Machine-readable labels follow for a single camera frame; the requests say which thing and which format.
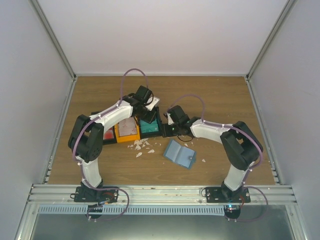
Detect black three-compartment card tray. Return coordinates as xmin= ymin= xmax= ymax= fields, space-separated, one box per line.
xmin=103 ymin=107 xmax=162 ymax=145

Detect blue leather card holder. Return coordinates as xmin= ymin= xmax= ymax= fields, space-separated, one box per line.
xmin=163 ymin=139 xmax=197 ymax=169

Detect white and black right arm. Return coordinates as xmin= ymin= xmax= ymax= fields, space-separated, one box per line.
xmin=162 ymin=117 xmax=263 ymax=203

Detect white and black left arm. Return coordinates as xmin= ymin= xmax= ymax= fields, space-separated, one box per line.
xmin=68 ymin=95 xmax=160 ymax=202

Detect white card stack in bin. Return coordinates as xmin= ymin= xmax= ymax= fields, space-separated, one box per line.
xmin=118 ymin=117 xmax=138 ymax=137

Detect red and white card stack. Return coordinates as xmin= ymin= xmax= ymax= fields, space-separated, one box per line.
xmin=103 ymin=127 xmax=115 ymax=141

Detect orange middle tray bin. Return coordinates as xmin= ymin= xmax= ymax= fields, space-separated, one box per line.
xmin=114 ymin=117 xmax=141 ymax=143

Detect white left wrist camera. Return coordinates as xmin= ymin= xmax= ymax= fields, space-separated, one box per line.
xmin=145 ymin=96 xmax=160 ymax=111

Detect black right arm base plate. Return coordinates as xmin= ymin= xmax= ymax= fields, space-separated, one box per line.
xmin=204 ymin=186 xmax=251 ymax=203

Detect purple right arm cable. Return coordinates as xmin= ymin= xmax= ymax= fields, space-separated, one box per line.
xmin=169 ymin=94 xmax=269 ymax=223

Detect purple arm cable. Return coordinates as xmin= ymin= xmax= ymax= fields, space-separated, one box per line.
xmin=169 ymin=94 xmax=269 ymax=223
xmin=71 ymin=67 xmax=151 ymax=223

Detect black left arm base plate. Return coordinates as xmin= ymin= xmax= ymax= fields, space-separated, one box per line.
xmin=70 ymin=185 xmax=119 ymax=204

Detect grey slotted cable duct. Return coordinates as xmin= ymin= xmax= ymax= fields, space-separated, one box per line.
xmin=38 ymin=204 xmax=225 ymax=216

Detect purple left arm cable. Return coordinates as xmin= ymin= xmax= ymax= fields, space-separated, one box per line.
xmin=71 ymin=67 xmax=151 ymax=223

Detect aluminium front frame rail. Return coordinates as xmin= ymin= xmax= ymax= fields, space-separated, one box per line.
xmin=28 ymin=184 xmax=297 ymax=205

